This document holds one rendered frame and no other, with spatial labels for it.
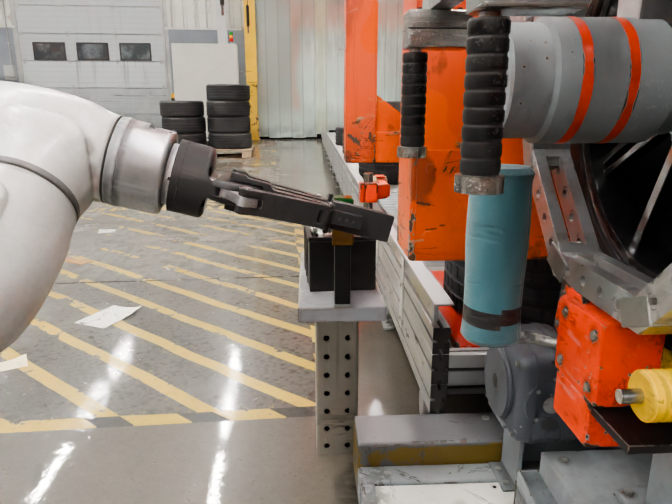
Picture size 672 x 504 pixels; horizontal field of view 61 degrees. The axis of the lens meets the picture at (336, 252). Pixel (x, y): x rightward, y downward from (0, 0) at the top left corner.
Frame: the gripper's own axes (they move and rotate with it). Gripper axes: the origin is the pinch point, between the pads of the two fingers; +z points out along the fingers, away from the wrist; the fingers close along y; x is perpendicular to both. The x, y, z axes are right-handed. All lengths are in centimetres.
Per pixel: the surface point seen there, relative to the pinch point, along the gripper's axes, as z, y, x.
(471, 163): 5.4, -12.5, -9.2
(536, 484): 51, 25, 43
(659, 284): 30.0, -9.5, -2.5
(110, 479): -26, 57, 80
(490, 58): 4.0, -13.0, -17.7
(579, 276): 32.5, 7.2, 1.3
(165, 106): -144, 838, 31
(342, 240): 6.9, 40.3, 10.4
